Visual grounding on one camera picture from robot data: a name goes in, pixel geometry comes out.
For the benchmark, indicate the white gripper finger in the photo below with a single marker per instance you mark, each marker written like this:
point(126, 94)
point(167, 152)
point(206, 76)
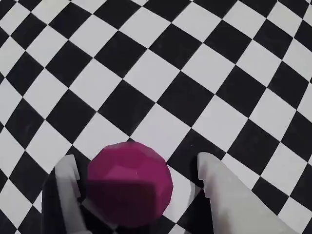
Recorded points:
point(69, 190)
point(234, 202)

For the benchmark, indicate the pink faceted ball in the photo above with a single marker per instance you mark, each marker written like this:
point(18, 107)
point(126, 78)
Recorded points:
point(129, 175)

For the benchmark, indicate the checkered paper mat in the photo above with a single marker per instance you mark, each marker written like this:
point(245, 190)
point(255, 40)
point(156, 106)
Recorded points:
point(156, 73)

